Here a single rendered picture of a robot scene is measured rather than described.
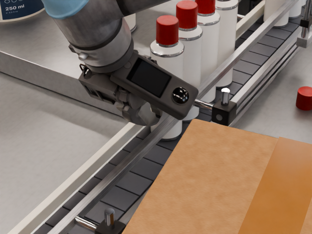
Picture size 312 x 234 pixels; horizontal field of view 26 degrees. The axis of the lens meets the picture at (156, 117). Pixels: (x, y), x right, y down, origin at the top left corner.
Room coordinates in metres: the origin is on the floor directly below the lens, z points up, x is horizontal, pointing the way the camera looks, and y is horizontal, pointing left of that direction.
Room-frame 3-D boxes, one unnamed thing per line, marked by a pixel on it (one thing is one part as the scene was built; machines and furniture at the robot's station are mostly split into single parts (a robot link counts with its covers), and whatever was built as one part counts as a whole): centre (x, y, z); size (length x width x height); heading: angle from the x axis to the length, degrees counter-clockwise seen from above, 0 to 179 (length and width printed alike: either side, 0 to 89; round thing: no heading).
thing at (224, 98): (0.84, -0.08, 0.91); 0.07 x 0.03 x 0.17; 58
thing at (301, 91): (1.03, -0.28, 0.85); 0.03 x 0.03 x 0.03
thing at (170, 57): (0.88, -0.02, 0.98); 0.05 x 0.05 x 0.20
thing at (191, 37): (0.93, -0.05, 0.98); 0.05 x 0.05 x 0.20
